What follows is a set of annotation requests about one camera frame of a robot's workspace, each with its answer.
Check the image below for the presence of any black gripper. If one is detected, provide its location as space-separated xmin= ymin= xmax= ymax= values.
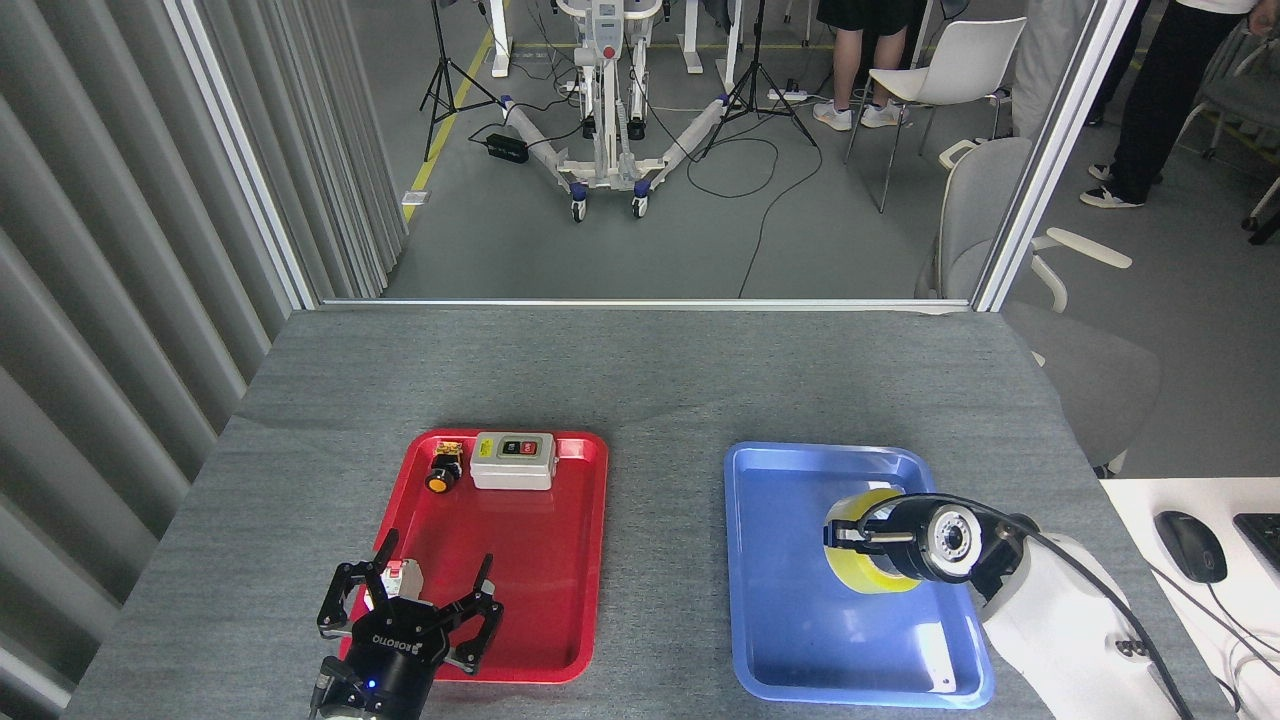
xmin=825 ymin=496 xmax=935 ymax=585
xmin=316 ymin=529 xmax=505 ymax=720

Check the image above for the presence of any yellow tape roll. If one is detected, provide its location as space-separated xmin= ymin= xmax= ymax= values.
xmin=823 ymin=488 xmax=926 ymax=595

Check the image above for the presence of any white circuit breaker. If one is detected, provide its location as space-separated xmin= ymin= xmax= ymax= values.
xmin=365 ymin=560 xmax=425 ymax=611

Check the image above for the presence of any blue plastic tray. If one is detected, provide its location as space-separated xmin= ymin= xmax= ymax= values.
xmin=723 ymin=442 xmax=996 ymax=709

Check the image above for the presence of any orange push button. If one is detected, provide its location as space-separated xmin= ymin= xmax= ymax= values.
xmin=425 ymin=438 xmax=467 ymax=495

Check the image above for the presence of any red plastic tray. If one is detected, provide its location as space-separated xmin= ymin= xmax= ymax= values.
xmin=338 ymin=430 xmax=609 ymax=685

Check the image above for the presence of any white desk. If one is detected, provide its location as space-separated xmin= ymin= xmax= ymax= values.
xmin=1098 ymin=477 xmax=1280 ymax=720

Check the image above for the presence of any black computer mouse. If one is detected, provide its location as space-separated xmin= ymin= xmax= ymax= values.
xmin=1154 ymin=510 xmax=1229 ymax=585

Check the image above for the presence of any grey office chair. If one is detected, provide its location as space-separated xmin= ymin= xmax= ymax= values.
xmin=913 ymin=137 xmax=1163 ymax=479

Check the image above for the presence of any black keyboard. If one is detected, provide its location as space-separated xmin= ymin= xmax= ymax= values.
xmin=1233 ymin=513 xmax=1280 ymax=576

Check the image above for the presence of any white wheeled stand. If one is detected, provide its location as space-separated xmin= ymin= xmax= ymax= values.
xmin=500 ymin=0 xmax=736 ymax=223

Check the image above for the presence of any person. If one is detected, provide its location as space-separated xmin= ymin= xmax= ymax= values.
xmin=1080 ymin=0 xmax=1280 ymax=209
xmin=812 ymin=0 xmax=926 ymax=131
xmin=1008 ymin=0 xmax=1086 ymax=141
xmin=1085 ymin=0 xmax=1149 ymax=128

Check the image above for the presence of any grey pleated curtain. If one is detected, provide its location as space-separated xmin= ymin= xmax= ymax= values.
xmin=0 ymin=0 xmax=411 ymax=720

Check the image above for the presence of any white plastic chair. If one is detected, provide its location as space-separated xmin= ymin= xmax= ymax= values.
xmin=845 ymin=17 xmax=1028 ymax=214

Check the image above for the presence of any black tripod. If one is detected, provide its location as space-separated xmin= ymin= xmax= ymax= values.
xmin=698 ymin=0 xmax=819 ymax=161
xmin=420 ymin=0 xmax=501 ymax=163

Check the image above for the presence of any white desk leg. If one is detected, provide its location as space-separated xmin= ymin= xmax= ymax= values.
xmin=487 ymin=0 xmax=514 ymax=79
xmin=678 ymin=0 xmax=704 ymax=75

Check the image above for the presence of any grey chair with white legs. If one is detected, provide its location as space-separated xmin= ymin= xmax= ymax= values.
xmin=1175 ymin=30 xmax=1280 ymax=246

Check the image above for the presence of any white two-button switch box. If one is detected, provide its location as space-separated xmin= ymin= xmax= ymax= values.
xmin=470 ymin=432 xmax=557 ymax=491

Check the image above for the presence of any black floor cable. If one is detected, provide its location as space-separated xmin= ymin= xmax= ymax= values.
xmin=686 ymin=135 xmax=823 ymax=299

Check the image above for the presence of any silver frame rail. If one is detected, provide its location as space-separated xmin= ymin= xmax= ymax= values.
xmin=318 ymin=298 xmax=973 ymax=311

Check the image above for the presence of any silver frame post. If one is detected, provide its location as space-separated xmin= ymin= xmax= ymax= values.
xmin=160 ymin=0 xmax=323 ymax=311
xmin=970 ymin=0 xmax=1143 ymax=313

